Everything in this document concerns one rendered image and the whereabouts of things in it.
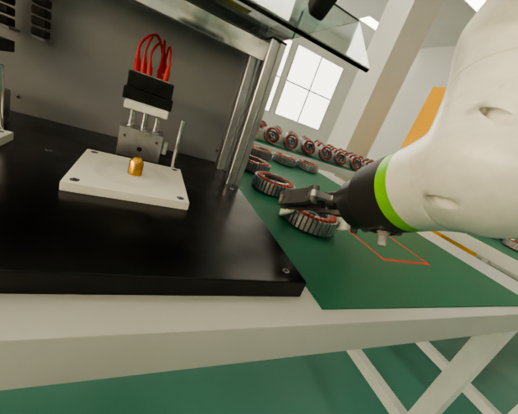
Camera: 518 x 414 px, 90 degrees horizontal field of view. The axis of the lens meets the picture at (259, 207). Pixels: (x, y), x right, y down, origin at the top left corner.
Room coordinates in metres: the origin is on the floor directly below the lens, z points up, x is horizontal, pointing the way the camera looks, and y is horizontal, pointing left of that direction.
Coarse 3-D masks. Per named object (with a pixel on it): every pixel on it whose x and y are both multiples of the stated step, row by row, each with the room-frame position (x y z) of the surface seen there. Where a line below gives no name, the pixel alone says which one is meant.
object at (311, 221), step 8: (288, 216) 0.48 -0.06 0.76; (296, 216) 0.47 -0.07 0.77; (304, 216) 0.46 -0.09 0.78; (312, 216) 0.46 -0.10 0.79; (320, 216) 0.53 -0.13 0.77; (328, 216) 0.51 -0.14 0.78; (296, 224) 0.47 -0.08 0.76; (304, 224) 0.46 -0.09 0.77; (312, 224) 0.46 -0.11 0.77; (320, 224) 0.46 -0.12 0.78; (328, 224) 0.47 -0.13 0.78; (336, 224) 0.48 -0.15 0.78; (312, 232) 0.46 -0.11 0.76; (320, 232) 0.46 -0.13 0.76; (328, 232) 0.47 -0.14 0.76
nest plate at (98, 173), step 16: (80, 160) 0.34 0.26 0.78; (96, 160) 0.36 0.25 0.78; (112, 160) 0.38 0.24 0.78; (128, 160) 0.41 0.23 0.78; (64, 176) 0.28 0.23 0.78; (80, 176) 0.29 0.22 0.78; (96, 176) 0.31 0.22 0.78; (112, 176) 0.33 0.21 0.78; (128, 176) 0.35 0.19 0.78; (144, 176) 0.37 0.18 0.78; (160, 176) 0.39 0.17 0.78; (176, 176) 0.42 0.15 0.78; (80, 192) 0.27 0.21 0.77; (96, 192) 0.28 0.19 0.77; (112, 192) 0.29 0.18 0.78; (128, 192) 0.30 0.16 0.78; (144, 192) 0.31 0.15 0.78; (160, 192) 0.33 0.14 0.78; (176, 192) 0.35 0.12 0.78; (176, 208) 0.33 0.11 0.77
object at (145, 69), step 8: (144, 40) 0.47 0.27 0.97; (160, 40) 0.50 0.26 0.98; (152, 48) 0.48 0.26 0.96; (160, 48) 0.51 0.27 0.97; (168, 48) 0.51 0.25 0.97; (136, 56) 0.46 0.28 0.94; (144, 56) 0.49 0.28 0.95; (136, 64) 0.46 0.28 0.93; (144, 64) 0.49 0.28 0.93; (160, 64) 0.50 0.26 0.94; (168, 64) 0.49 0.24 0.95; (144, 72) 0.49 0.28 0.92; (160, 72) 0.50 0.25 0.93; (168, 72) 0.48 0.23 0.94; (168, 80) 0.49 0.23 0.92
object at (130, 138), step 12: (120, 132) 0.45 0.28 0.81; (132, 132) 0.46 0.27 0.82; (144, 132) 0.47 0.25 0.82; (156, 132) 0.50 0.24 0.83; (120, 144) 0.46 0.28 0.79; (132, 144) 0.46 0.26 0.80; (144, 144) 0.47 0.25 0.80; (156, 144) 0.48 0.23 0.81; (132, 156) 0.47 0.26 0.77; (144, 156) 0.48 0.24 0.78; (156, 156) 0.49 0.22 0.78
